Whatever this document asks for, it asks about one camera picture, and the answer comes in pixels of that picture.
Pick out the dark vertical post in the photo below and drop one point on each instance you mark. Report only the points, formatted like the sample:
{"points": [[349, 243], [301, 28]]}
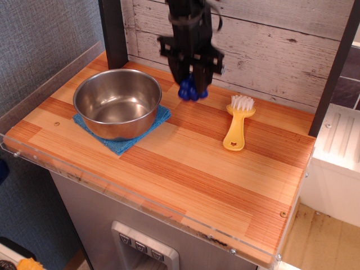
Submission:
{"points": [[337, 67], [113, 33]]}

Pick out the yellow object bottom left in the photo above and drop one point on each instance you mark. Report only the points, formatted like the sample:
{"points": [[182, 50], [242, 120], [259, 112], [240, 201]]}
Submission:
{"points": [[29, 264]]}

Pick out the silver ice dispenser panel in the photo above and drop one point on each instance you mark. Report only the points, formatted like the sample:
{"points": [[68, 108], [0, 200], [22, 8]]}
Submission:
{"points": [[140, 247]]}

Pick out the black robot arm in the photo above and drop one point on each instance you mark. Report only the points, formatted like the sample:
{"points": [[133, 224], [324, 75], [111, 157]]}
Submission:
{"points": [[191, 10]]}

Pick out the white toy sink unit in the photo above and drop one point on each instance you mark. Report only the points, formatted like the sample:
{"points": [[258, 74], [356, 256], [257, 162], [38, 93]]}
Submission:
{"points": [[331, 183]]}

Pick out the stainless steel bowl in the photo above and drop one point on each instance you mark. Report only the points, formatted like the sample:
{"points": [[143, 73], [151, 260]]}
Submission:
{"points": [[118, 104]]}

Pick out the dark vertical post left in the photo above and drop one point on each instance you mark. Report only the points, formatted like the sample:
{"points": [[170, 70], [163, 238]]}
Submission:
{"points": [[113, 33]]}

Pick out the yellow scrub brush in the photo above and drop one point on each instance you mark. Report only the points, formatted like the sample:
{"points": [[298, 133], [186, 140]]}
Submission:
{"points": [[240, 108]]}

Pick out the blue plastic grape bunch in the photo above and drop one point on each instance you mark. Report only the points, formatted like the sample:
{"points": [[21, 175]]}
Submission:
{"points": [[187, 90]]}

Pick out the grey toy fridge cabinet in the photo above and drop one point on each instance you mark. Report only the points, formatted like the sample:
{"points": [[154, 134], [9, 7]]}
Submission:
{"points": [[93, 213]]}

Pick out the dark vertical post right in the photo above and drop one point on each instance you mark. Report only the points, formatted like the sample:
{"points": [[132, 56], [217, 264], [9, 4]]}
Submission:
{"points": [[337, 67]]}

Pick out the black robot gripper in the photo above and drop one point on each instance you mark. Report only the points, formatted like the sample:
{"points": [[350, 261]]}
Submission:
{"points": [[191, 44]]}

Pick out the clear acrylic table guard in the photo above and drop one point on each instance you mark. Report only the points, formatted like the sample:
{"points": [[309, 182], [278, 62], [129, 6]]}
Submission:
{"points": [[239, 201]]}

